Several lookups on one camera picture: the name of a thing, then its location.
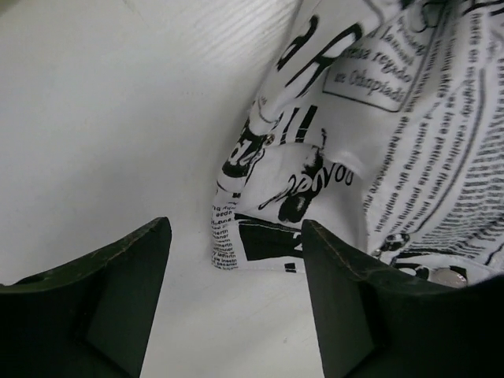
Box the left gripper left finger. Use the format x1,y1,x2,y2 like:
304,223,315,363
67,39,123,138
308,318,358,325
1,217,172,377

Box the newspaper print trousers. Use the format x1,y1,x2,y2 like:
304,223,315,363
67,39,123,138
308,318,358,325
211,1,503,287

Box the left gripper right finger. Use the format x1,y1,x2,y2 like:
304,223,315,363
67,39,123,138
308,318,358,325
302,220,503,377

